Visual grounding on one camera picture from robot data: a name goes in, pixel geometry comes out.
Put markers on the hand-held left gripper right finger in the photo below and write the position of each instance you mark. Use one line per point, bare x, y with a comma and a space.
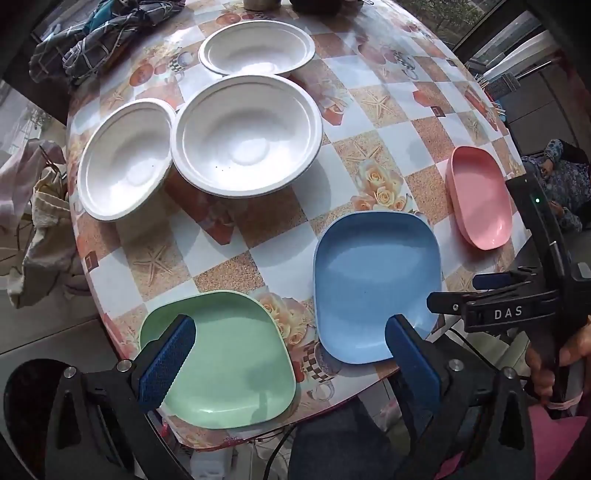
413, 369

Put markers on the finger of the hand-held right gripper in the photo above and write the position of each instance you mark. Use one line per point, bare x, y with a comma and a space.
489, 281
445, 302

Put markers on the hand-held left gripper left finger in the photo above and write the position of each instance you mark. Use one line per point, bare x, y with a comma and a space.
168, 364

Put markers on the green square plate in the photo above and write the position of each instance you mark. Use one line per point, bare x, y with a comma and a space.
235, 360

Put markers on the blue square plate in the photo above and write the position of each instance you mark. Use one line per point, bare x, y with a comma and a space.
369, 281

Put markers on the pink square plate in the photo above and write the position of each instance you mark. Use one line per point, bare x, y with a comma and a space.
478, 198

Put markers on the white paper bowl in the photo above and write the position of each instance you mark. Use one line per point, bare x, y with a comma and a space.
258, 46
124, 161
244, 134

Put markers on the person's right hand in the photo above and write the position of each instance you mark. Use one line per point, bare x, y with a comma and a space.
540, 378

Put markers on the person's dark trousers leg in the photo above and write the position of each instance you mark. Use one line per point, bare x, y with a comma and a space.
341, 452

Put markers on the dark round bin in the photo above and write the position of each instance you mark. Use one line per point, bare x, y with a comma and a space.
25, 415

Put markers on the checkered printed tablecloth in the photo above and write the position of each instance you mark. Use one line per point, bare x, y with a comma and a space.
272, 221

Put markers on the lidded ceramic mug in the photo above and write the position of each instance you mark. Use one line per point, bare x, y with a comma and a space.
318, 5

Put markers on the dark plaid cloth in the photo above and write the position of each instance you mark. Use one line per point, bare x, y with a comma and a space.
92, 46

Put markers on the metal tumbler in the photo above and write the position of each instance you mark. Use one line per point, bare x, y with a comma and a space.
261, 3

